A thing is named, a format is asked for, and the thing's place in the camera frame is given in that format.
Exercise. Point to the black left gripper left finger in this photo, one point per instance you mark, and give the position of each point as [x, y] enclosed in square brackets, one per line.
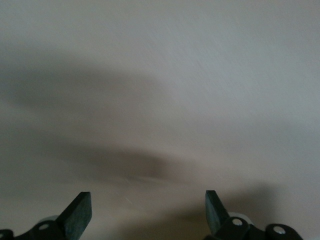
[77, 215]

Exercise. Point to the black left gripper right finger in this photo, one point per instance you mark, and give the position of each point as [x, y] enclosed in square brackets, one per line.
[215, 215]

